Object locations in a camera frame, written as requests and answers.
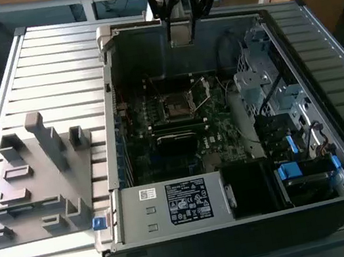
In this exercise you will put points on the CPU with silver top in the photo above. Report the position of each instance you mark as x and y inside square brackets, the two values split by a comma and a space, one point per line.
[180, 34]

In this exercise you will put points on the CPU socket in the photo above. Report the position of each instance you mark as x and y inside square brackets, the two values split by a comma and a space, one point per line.
[178, 109]

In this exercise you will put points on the silver metal drive cage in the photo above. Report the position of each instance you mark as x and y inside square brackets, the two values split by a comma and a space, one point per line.
[250, 81]

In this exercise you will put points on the green motherboard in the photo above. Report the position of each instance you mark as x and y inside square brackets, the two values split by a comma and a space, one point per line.
[220, 120]

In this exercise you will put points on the black disk bay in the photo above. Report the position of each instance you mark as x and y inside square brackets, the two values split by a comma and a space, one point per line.
[272, 130]

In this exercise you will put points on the graphics card with black cooler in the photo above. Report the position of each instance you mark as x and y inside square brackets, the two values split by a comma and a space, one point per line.
[177, 147]

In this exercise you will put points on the finned chipset heat sink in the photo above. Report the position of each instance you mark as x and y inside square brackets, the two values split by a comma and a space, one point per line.
[212, 160]

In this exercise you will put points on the hard disk in blue carrier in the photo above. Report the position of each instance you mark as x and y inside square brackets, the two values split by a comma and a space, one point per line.
[305, 185]

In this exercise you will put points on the silver power supply unit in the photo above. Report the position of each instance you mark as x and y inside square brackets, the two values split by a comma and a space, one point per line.
[134, 218]

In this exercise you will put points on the grey parts rack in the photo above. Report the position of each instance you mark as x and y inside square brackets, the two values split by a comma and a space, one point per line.
[46, 190]

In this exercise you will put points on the blue case latch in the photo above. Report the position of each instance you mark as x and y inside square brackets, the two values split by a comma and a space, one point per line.
[98, 224]

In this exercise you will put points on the black PC case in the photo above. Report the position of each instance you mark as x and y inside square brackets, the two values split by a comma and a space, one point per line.
[213, 247]

